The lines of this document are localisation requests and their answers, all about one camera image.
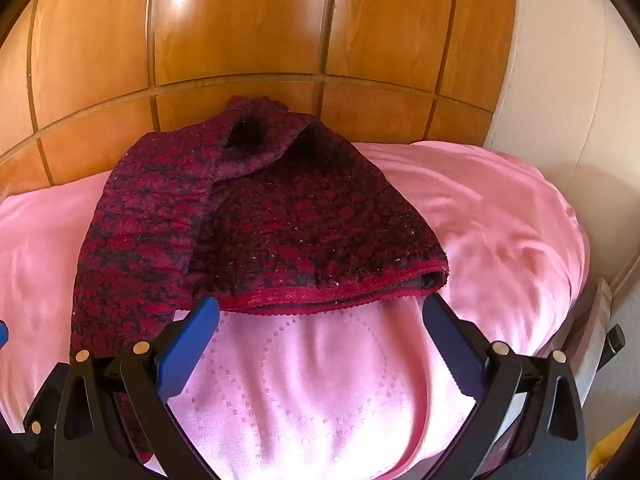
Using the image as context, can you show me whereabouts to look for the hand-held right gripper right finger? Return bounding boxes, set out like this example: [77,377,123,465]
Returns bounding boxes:
[421,292,587,480]

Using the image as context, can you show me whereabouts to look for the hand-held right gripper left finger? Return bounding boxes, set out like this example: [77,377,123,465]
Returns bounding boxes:
[22,296,221,480]

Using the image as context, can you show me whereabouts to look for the red and black knit sweater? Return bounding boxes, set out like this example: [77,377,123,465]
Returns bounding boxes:
[70,96,449,467]

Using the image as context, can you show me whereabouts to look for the pink bedspread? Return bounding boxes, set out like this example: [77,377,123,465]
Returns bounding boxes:
[0,140,592,480]

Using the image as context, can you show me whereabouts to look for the grey stand with black knob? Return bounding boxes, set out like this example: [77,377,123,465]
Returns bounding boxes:
[564,280,627,362]

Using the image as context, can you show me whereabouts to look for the yellow object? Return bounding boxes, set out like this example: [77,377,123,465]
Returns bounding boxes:
[587,410,640,472]

